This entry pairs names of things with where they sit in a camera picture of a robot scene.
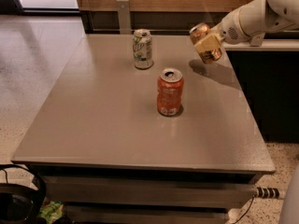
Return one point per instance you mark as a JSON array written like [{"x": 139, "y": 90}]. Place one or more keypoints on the grey metal bracket left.
[{"x": 124, "y": 17}]

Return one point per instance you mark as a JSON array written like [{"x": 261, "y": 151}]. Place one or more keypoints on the gold brown soda can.
[{"x": 196, "y": 33}]

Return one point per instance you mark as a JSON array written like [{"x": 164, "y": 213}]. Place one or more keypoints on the grey table drawer unit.
[{"x": 124, "y": 196}]

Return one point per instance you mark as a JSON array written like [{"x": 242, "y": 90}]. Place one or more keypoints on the orange soda can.
[{"x": 170, "y": 85}]

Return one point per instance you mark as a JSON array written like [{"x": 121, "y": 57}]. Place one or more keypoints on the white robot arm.
[{"x": 250, "y": 23}]

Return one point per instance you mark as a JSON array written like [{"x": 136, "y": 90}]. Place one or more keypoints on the black headphones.
[{"x": 20, "y": 204}]

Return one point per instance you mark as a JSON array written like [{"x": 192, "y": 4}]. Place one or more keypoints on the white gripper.
[{"x": 229, "y": 32}]

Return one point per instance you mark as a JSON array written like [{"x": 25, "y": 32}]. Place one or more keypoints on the green snack bag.
[{"x": 51, "y": 212}]

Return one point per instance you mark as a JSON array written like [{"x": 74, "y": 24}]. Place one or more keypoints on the white green soda can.
[{"x": 142, "y": 49}]

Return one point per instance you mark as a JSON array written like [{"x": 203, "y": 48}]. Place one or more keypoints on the black white striped handle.
[{"x": 270, "y": 193}]

